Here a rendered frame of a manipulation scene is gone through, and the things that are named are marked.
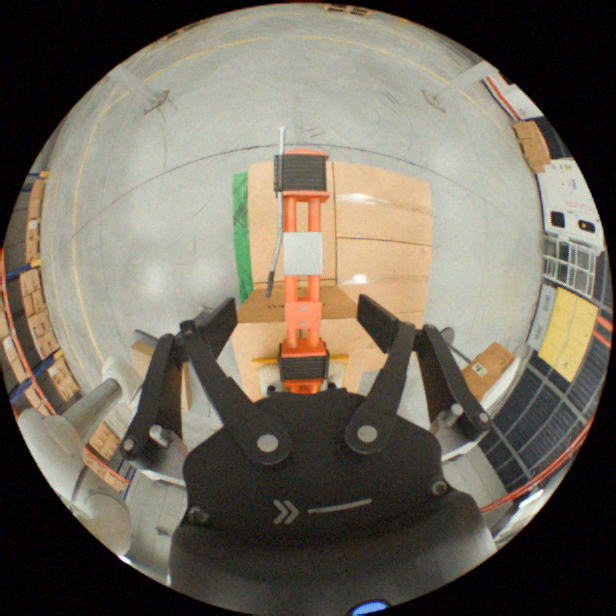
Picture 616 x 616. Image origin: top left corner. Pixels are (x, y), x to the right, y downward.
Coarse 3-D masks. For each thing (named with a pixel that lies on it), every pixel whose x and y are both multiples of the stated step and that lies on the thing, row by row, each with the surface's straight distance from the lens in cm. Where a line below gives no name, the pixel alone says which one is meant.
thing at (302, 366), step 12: (288, 348) 34; (300, 348) 34; (312, 348) 34; (324, 348) 34; (288, 360) 35; (300, 360) 35; (312, 360) 35; (324, 360) 36; (288, 372) 37; (300, 372) 37; (312, 372) 37; (324, 372) 37; (288, 384) 38; (300, 384) 38; (312, 384) 38
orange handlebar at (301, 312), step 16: (288, 208) 30; (320, 208) 31; (288, 224) 29; (320, 224) 30; (288, 288) 30; (288, 304) 30; (304, 304) 30; (320, 304) 31; (288, 320) 31; (304, 320) 31; (320, 320) 32; (288, 336) 33
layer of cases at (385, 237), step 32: (256, 192) 89; (352, 192) 92; (384, 192) 100; (416, 192) 113; (256, 224) 85; (352, 224) 89; (384, 224) 96; (416, 224) 108; (256, 256) 85; (352, 256) 88; (384, 256) 95; (416, 256) 107; (256, 288) 87; (352, 288) 91; (384, 288) 98; (416, 288) 111; (416, 320) 119
